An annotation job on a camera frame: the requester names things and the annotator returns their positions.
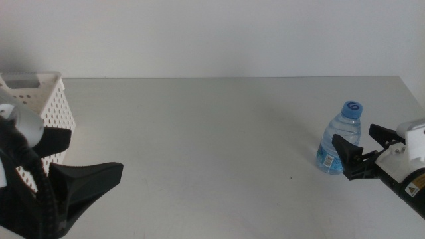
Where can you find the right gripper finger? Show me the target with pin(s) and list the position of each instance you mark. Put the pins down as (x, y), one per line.
(347, 151)
(382, 134)

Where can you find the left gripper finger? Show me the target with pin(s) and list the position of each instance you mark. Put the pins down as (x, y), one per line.
(83, 182)
(56, 139)

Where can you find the clear water bottle blue cap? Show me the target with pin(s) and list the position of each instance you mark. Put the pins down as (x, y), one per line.
(343, 126)

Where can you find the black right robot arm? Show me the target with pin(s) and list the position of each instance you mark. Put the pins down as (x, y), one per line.
(416, 204)

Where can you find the white perforated plastic basket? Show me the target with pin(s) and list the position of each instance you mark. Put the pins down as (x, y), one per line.
(56, 106)

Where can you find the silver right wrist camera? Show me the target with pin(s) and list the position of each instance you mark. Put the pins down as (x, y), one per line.
(413, 127)

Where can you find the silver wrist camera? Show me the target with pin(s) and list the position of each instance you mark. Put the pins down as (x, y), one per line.
(413, 127)
(23, 123)

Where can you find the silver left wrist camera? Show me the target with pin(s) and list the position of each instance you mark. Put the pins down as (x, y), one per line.
(23, 123)

